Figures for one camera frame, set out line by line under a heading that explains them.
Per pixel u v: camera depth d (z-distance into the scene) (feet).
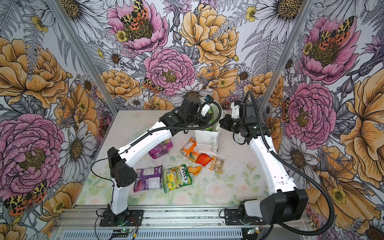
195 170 2.93
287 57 2.94
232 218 2.41
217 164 3.00
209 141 2.55
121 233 2.35
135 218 2.40
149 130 1.71
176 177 2.79
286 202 1.31
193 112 1.92
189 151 3.11
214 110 1.98
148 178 2.78
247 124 1.86
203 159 3.07
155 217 2.50
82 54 2.88
